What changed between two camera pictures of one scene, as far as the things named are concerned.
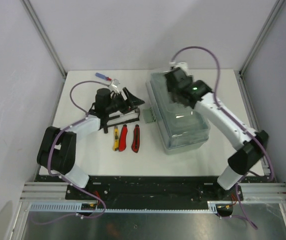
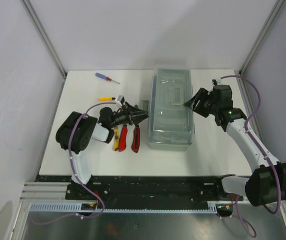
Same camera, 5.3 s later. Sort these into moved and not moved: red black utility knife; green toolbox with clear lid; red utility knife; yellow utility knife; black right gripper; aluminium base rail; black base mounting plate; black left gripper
Moved: black left gripper; black right gripper; green toolbox with clear lid
Not moved: yellow utility knife; red utility knife; aluminium base rail; black base mounting plate; red black utility knife
